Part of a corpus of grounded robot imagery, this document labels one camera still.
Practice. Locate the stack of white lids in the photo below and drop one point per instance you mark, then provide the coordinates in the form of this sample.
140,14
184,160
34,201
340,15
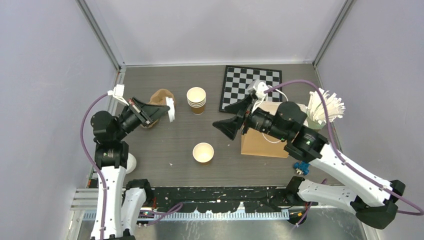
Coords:
131,163

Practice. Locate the green cup of paper sticks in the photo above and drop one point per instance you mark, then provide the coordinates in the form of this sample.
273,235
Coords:
323,108

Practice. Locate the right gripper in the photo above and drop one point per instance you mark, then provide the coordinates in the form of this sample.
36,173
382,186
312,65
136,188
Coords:
229,126

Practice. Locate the brown paper bag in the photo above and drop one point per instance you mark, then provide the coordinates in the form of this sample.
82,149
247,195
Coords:
254,143

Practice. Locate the brown pulp cup carrier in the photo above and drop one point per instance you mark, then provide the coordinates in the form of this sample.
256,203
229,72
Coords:
159,97

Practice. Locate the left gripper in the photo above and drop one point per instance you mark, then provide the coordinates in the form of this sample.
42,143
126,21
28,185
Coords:
146,113

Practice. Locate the white plastic cup lid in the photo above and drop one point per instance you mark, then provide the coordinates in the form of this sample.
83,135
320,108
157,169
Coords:
171,104

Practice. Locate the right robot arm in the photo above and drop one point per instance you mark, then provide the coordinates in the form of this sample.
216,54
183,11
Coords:
370,198

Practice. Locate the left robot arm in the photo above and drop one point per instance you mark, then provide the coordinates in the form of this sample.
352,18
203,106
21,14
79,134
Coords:
118,203

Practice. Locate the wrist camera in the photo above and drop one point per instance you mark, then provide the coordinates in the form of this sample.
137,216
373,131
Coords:
118,93
257,90

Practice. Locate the blue toy block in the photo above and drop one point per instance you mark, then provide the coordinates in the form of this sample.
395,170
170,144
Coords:
301,168

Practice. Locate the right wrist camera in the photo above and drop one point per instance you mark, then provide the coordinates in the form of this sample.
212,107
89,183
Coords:
257,90

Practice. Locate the black white checkerboard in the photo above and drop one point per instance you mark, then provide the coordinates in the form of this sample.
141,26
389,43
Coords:
236,80

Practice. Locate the brown paper coffee cup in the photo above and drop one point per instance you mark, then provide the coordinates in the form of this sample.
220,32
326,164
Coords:
203,153

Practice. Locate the stack of paper cups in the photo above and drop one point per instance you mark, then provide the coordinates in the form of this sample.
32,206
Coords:
196,99

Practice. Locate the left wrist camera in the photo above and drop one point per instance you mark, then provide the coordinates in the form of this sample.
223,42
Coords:
118,93

